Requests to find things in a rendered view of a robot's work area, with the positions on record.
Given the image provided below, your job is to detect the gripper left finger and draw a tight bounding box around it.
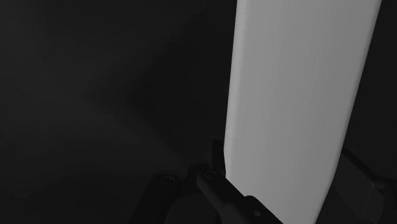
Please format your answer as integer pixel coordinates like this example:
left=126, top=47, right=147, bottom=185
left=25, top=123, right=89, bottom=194
left=129, top=138, right=284, bottom=224

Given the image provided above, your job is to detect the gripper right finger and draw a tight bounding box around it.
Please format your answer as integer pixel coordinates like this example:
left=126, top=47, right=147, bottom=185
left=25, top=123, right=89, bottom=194
left=314, top=146, right=397, bottom=224

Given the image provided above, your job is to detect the grey rounded slab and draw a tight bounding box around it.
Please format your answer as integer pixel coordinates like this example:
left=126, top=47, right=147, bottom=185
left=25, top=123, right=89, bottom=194
left=223, top=0, right=383, bottom=224

